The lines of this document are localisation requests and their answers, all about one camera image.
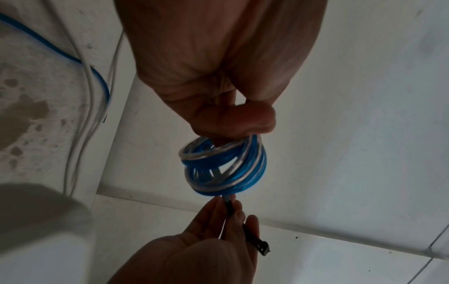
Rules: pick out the person's right hand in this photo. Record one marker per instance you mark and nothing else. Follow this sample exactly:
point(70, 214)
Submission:
point(196, 260)

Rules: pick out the person's left hand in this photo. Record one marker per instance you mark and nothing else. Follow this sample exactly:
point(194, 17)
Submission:
point(217, 55)

